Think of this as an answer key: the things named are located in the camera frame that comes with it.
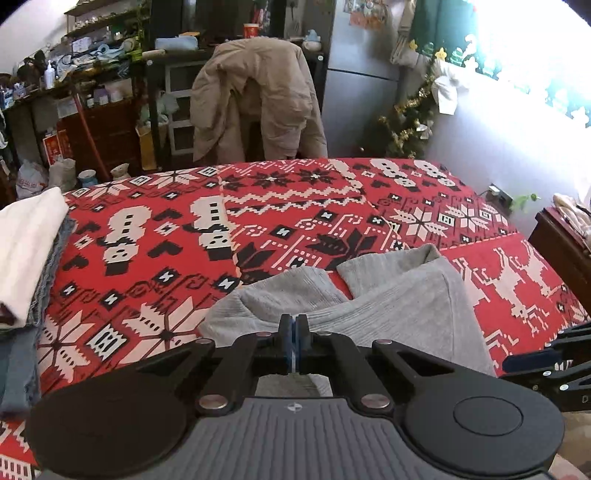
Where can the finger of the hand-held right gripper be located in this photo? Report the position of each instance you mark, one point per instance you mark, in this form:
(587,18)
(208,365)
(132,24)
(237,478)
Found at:
(577,336)
(531,363)

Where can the white folded garment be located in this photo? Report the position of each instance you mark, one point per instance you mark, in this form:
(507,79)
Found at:
(27,249)

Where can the green plant sprig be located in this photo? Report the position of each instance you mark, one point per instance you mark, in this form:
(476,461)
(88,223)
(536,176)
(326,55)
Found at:
(524,203)

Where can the brown wooden dresser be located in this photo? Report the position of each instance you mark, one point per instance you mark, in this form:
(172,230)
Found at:
(106,138)

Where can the beige jacket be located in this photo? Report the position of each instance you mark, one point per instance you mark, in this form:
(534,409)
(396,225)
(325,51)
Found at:
(277,83)

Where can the wall power strip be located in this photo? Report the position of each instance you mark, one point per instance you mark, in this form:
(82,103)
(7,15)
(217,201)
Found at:
(500,194)

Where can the white red plastic bag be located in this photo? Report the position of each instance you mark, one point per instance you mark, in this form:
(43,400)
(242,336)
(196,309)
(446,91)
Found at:
(31,181)

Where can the red cardboard box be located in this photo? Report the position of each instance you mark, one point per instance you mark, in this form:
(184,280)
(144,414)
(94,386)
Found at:
(56,148)

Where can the wooden cabinet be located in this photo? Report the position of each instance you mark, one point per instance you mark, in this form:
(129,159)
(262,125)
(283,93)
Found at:
(563,258)

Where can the white green plastic bag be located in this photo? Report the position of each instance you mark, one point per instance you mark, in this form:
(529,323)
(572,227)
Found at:
(62,174)

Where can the white drawer unit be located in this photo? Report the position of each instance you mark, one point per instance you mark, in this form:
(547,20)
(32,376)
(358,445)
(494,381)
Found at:
(182,110)

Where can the folded blue jeans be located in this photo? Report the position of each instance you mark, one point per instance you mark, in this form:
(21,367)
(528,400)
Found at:
(18,369)

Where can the white bottle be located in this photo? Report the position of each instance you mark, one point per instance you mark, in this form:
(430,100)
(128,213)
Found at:
(49,76)

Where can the grey polo shirt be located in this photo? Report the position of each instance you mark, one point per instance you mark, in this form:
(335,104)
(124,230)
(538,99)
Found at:
(406,304)

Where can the beige hanging cloth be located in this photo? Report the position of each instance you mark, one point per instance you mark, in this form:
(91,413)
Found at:
(402,32)

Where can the red paper cup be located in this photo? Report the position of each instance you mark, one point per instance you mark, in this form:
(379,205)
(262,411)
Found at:
(251,31)

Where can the green christmas curtain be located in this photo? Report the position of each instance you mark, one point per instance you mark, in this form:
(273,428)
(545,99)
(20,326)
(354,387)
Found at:
(443,27)

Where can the light blue pouch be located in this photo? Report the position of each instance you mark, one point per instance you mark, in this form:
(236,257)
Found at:
(175,44)

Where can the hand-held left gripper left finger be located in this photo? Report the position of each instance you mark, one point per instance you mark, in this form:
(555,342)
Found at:
(287,339)

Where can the yellow paper bag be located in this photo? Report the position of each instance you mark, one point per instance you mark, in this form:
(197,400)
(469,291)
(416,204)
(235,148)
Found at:
(147,150)

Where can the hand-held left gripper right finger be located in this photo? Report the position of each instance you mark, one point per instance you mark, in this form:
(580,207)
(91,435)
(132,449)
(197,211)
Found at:
(301,339)

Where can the small christmas tree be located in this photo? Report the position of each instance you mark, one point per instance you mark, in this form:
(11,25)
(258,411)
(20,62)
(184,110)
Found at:
(408,124)

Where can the pink cream clothing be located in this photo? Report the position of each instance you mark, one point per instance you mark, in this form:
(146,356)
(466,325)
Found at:
(572,217)

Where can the white pet bowl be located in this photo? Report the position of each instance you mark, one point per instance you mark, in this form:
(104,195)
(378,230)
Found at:
(121,171)

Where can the red patterned blanket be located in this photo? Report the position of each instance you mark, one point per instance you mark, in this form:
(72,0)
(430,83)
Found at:
(161,258)

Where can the grey refrigerator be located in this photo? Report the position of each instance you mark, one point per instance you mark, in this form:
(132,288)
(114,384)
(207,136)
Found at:
(360,83)

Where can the blue pet bowl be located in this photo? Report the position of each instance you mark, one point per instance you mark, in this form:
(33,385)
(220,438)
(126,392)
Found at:
(86,178)

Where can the black frame desk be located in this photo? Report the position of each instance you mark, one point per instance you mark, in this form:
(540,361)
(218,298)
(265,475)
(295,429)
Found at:
(27,115)

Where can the white bow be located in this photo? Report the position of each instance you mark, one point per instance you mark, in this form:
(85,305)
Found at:
(448,87)

